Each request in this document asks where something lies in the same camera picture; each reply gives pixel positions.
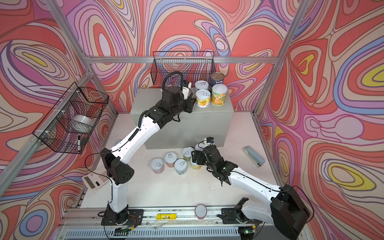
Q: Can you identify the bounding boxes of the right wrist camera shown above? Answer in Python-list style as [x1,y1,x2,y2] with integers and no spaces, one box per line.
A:
[205,137,215,146]

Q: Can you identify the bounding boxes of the white can yellow orange label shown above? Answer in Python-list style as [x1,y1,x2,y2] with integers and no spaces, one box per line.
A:
[196,90,211,108]

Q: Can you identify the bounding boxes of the white can pink label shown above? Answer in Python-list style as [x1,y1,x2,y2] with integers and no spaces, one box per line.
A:
[150,158,165,174]

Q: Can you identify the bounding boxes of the white can green label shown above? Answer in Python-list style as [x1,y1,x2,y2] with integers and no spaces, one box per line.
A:
[183,147,195,162]

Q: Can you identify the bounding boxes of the white pink calculator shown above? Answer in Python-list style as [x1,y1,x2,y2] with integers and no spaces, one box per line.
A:
[82,166,110,191]

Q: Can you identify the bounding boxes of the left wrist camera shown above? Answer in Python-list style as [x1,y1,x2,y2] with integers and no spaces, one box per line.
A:
[182,80,192,100]

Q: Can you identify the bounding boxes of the dark blue tomato can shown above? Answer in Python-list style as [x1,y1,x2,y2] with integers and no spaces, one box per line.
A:
[210,72,225,87]

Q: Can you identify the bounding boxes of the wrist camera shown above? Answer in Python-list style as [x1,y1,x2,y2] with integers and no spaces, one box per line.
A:
[205,137,215,146]
[182,80,192,100]

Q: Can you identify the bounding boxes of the pink tape roll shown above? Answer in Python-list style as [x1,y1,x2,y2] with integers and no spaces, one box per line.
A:
[195,204,208,220]

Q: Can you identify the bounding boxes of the yellow peach can plastic lid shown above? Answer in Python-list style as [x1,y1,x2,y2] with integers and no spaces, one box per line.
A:
[211,84,228,106]

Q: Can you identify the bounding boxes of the grey metal cabinet box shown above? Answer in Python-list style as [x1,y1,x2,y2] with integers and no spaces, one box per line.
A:
[130,89,234,150]

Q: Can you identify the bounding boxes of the white can red label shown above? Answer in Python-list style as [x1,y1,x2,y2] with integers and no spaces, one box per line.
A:
[195,143,206,151]

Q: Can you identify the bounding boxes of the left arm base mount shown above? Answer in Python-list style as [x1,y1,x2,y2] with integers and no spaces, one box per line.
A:
[101,206,144,227]

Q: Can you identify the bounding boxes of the left black wire basket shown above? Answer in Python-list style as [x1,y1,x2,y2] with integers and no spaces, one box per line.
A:
[33,83,109,154]

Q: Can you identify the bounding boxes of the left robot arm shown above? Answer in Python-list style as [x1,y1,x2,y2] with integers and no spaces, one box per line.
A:
[101,87,196,214]

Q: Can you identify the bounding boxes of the black wire basket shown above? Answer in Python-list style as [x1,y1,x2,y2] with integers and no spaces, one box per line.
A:
[151,50,216,88]
[33,83,109,154]

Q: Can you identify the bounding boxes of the grey green stapler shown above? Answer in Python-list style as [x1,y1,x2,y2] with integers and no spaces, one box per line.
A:
[243,146,266,168]

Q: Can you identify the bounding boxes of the aluminium front rail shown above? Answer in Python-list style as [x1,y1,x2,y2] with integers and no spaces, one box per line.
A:
[59,201,285,231]

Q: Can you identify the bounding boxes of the back black wire basket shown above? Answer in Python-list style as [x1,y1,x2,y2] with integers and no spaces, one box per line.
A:
[151,50,216,88]

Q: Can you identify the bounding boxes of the silver tape roll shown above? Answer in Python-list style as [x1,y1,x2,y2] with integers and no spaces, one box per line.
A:
[70,115,95,134]

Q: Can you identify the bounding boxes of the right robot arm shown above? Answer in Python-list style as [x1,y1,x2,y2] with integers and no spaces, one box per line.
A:
[192,145,310,240]

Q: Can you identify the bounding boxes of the light blue spotted can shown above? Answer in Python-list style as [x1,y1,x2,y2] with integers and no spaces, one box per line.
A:
[195,81,209,91]

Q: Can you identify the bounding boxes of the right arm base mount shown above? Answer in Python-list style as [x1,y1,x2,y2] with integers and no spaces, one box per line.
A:
[217,208,263,226]

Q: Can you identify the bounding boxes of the black marker pen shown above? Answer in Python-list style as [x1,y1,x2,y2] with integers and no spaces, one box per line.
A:
[77,135,82,153]

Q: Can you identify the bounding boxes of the white can teal label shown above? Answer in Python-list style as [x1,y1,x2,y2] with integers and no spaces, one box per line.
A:
[174,159,188,175]

